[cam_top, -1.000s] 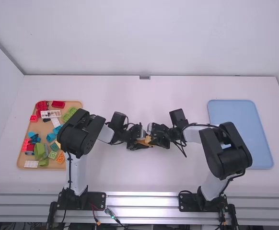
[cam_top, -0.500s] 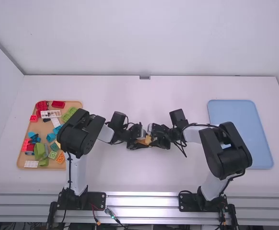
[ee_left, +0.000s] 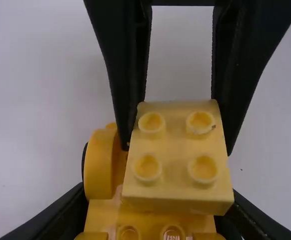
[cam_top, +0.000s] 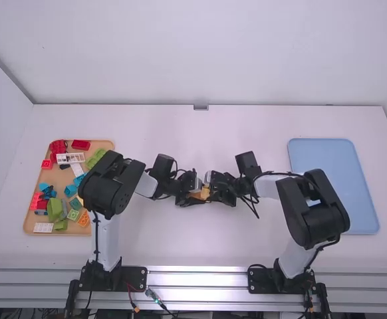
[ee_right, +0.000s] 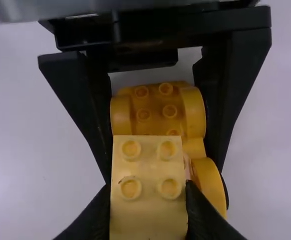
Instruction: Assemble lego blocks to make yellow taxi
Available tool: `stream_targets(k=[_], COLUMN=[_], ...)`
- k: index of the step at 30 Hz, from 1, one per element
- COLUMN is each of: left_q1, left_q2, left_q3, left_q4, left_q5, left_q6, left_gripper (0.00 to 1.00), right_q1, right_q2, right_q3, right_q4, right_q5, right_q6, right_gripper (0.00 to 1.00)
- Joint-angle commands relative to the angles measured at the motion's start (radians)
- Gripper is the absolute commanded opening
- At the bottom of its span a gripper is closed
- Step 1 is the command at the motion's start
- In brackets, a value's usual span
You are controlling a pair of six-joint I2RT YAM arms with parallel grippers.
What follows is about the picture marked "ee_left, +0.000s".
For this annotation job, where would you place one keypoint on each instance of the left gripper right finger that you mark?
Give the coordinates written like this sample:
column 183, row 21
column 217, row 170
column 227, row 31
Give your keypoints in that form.
column 243, row 227

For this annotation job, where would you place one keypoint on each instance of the pale yellow toy brick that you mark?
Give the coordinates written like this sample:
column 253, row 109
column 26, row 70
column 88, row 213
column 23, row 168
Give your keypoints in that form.
column 175, row 147

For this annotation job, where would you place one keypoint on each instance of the yellow toy car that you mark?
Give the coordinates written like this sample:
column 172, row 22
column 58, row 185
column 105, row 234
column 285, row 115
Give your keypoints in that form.
column 98, row 162

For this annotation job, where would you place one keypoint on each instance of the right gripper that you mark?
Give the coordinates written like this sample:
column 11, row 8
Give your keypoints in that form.
column 181, row 2

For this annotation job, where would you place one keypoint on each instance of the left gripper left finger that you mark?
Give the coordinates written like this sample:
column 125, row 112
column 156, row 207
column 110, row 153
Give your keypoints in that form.
column 60, row 217

